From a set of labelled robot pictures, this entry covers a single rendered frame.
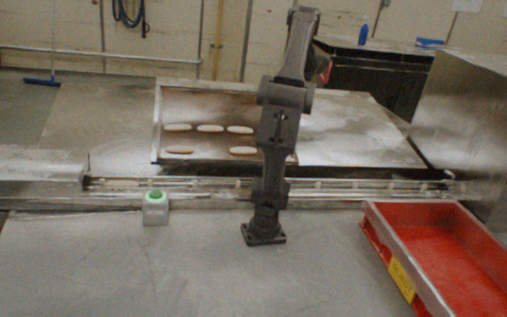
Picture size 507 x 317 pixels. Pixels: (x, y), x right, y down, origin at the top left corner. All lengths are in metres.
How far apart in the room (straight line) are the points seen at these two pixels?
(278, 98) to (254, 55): 3.95
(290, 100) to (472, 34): 5.59
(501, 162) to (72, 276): 1.25
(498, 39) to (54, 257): 6.17
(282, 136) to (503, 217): 0.95
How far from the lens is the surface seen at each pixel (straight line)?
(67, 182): 1.17
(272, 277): 1.02
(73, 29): 4.97
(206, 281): 0.98
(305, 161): 1.42
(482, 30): 6.34
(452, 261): 1.29
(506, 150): 1.41
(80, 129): 1.71
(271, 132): 0.73
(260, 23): 4.62
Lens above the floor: 1.52
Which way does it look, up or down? 27 degrees down
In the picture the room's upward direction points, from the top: 9 degrees clockwise
